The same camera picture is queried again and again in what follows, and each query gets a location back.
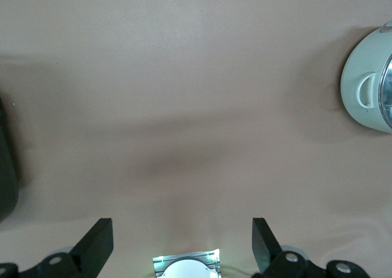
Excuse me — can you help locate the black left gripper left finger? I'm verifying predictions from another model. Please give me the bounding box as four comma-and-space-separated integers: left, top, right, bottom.
0, 218, 114, 278

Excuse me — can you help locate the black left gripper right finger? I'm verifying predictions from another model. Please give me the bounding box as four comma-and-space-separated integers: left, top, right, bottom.
251, 217, 371, 278

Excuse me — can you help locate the glass pot lid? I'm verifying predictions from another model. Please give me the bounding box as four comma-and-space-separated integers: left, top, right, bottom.
378, 53, 392, 126

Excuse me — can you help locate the steel pot with glass lid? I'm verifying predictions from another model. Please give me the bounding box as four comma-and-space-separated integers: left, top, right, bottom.
339, 20, 392, 134

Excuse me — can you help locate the black rice cooker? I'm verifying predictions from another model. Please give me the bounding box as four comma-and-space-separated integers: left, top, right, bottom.
0, 96, 21, 224

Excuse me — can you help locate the brown table cover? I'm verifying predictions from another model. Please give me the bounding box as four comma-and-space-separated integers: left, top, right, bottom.
0, 0, 392, 278

